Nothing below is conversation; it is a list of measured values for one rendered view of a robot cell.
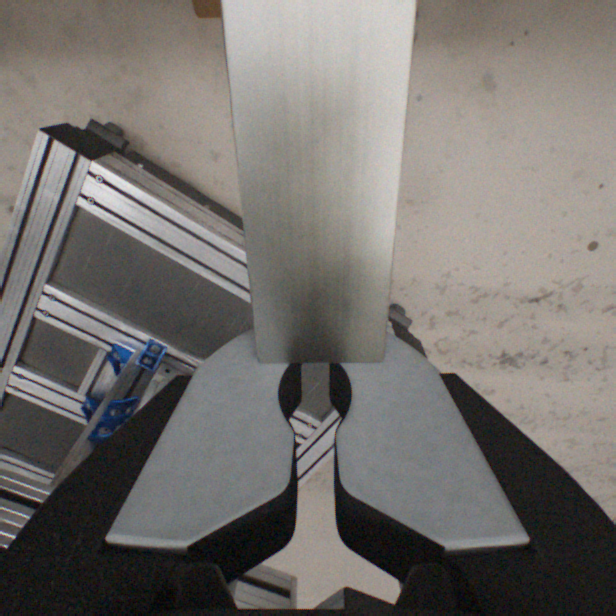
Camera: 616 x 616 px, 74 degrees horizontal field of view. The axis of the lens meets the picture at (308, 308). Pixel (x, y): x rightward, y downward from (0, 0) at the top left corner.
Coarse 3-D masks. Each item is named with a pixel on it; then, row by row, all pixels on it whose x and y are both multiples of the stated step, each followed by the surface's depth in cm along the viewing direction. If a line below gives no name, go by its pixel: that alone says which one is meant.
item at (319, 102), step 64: (256, 0) 6; (320, 0) 6; (384, 0) 6; (256, 64) 6; (320, 64) 6; (384, 64) 6; (256, 128) 7; (320, 128) 7; (384, 128) 7; (256, 192) 8; (320, 192) 7; (384, 192) 7; (256, 256) 8; (320, 256) 8; (384, 256) 8; (256, 320) 9; (320, 320) 9; (384, 320) 9
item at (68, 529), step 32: (160, 416) 8; (96, 448) 8; (128, 448) 7; (64, 480) 7; (96, 480) 7; (128, 480) 7; (64, 512) 6; (96, 512) 6; (32, 544) 6; (64, 544) 6; (96, 544) 6; (0, 576) 6; (32, 576) 6; (64, 576) 6; (96, 576) 6; (128, 576) 6; (160, 576) 6; (0, 608) 5; (32, 608) 5; (64, 608) 5; (96, 608) 5; (128, 608) 5; (160, 608) 6
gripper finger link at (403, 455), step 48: (336, 384) 10; (384, 384) 9; (432, 384) 9; (336, 432) 8; (384, 432) 8; (432, 432) 8; (336, 480) 7; (384, 480) 7; (432, 480) 7; (480, 480) 7; (384, 528) 6; (432, 528) 6; (480, 528) 6
